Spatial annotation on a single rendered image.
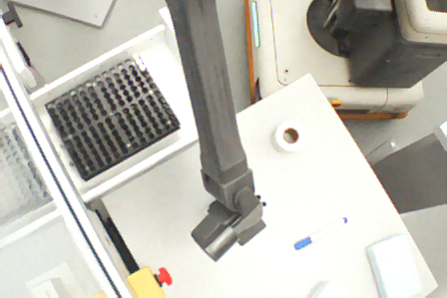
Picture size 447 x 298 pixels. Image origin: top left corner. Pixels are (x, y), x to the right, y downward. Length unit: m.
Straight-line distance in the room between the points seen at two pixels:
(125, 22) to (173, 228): 1.19
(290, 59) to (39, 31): 1.07
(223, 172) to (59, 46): 1.43
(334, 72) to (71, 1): 1.13
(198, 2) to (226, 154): 0.24
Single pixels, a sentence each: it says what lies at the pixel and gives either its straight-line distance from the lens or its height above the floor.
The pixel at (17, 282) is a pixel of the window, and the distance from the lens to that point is 0.37.
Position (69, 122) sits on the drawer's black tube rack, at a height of 0.90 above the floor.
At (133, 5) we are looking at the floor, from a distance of 2.08.
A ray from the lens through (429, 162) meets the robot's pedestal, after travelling 1.48.
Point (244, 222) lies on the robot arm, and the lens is 0.80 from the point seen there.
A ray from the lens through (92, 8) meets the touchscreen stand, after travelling 2.06.
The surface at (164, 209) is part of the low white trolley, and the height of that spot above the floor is 0.76.
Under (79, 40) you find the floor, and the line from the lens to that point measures 2.04.
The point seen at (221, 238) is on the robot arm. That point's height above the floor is 1.01.
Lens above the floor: 1.80
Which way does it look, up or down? 75 degrees down
